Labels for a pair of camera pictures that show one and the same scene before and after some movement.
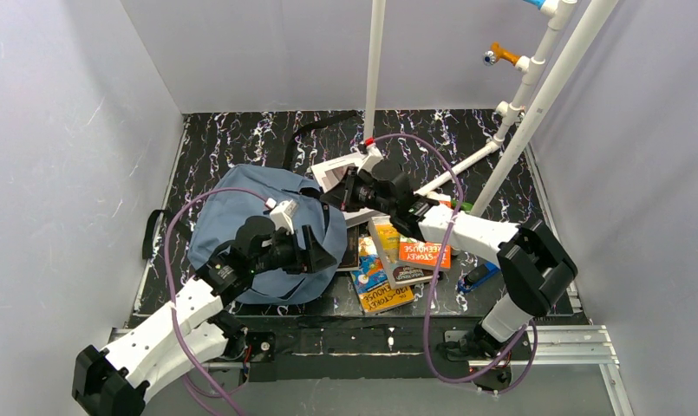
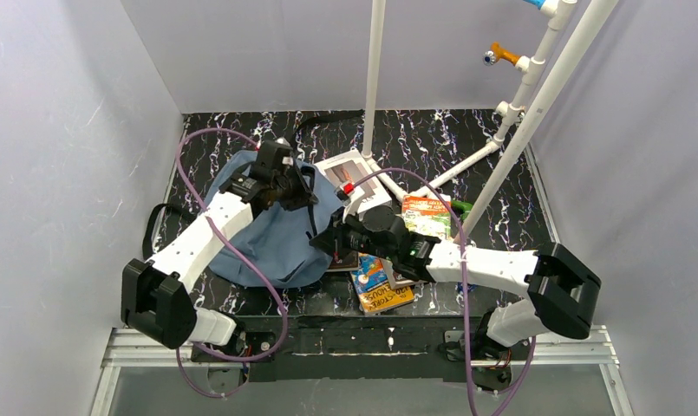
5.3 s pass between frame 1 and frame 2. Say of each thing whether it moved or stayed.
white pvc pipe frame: stayed
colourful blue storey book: stayed
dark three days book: stayed
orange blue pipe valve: stayed
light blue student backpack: moved
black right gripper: moved
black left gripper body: moved
